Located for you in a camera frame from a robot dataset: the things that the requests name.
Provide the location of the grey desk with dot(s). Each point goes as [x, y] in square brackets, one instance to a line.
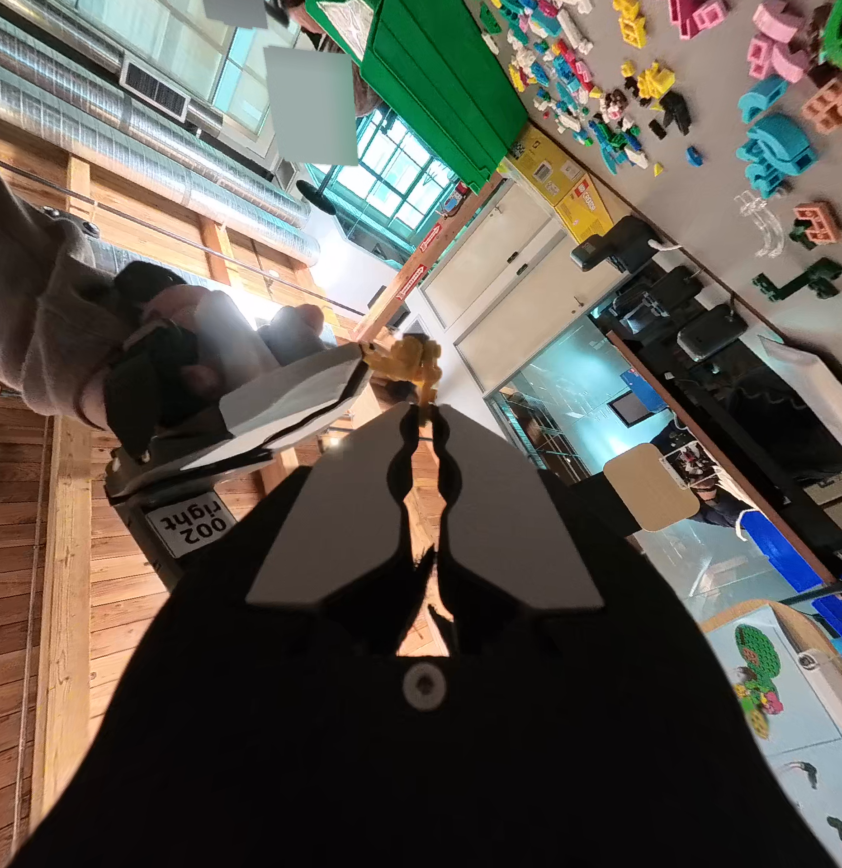
[706, 203]

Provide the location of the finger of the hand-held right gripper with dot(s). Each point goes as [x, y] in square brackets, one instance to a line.
[258, 453]
[292, 393]

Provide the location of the tan frame brick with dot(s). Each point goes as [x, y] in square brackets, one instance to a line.
[831, 105]
[818, 224]

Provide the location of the yellow brick cluster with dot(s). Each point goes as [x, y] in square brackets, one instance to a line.
[655, 81]

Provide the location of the clear curved brick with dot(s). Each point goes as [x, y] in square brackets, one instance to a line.
[760, 227]

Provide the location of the silver ventilation duct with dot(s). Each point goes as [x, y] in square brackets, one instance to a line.
[156, 156]

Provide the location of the rounded wooden board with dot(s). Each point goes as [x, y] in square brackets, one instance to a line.
[648, 488]

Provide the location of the blue storage bins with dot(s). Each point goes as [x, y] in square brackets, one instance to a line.
[780, 549]

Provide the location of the yellow brick flower assembly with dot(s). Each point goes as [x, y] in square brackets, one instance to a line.
[407, 363]

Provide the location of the black brick piece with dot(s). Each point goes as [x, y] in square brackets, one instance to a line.
[672, 115]

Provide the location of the wooden booklet board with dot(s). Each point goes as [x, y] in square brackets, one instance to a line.
[801, 622]

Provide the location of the black office chair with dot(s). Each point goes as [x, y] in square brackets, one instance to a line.
[706, 332]

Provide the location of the yellow brick set box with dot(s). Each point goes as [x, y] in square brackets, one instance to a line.
[563, 183]

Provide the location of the small blue brick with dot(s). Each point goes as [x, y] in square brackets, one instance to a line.
[696, 156]

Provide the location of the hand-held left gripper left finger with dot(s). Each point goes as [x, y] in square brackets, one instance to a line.
[339, 529]

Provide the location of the person's right hand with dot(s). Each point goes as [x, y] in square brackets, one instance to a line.
[292, 332]

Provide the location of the dark green brick piece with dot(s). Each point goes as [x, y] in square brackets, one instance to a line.
[801, 281]

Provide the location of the pink arched brick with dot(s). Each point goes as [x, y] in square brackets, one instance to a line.
[777, 44]

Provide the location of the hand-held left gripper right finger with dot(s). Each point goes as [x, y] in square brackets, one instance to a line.
[516, 529]

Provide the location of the small teal arch brick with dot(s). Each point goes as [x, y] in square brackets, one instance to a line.
[763, 98]

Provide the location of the wooden post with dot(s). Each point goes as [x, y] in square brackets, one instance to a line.
[407, 271]

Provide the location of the green plastic tray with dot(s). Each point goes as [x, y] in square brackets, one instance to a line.
[434, 81]

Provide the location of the large teal arch brick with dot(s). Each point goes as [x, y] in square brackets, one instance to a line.
[777, 156]

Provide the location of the ceiling vent grille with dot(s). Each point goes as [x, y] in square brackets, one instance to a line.
[155, 88]

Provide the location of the yellow frame brick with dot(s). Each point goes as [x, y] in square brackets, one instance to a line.
[631, 24]

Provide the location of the white door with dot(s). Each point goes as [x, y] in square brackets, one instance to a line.
[485, 244]
[529, 325]

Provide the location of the pink frame brick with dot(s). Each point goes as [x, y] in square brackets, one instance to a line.
[699, 15]

